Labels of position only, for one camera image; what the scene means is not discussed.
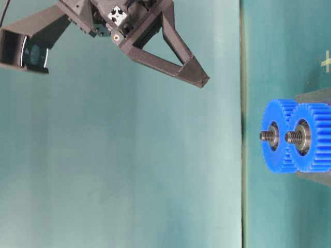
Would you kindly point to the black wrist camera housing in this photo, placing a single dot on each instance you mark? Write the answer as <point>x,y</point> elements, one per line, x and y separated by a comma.
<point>26,43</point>

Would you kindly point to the threaded steel shaft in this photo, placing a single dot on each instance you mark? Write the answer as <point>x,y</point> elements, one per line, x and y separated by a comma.
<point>294,137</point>
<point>264,136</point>

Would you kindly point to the near threaded steel shaft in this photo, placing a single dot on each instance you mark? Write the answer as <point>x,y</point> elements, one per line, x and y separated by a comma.
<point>294,137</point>

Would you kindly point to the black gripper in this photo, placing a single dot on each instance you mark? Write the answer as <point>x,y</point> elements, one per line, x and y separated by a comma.
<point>136,22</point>

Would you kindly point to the far threaded steel shaft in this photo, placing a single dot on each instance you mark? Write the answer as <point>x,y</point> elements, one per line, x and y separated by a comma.
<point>264,136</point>

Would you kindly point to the far blue plastic gear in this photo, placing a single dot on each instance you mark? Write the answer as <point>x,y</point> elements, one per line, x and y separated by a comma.
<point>276,118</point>

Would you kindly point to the near blue plastic gear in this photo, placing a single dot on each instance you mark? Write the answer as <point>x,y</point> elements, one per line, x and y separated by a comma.
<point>313,154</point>

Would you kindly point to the blue plastic gear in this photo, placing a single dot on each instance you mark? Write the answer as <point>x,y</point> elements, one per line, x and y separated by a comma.
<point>276,118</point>
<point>313,154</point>

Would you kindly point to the grey metal base block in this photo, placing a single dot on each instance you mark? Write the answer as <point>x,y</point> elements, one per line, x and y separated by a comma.
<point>323,96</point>

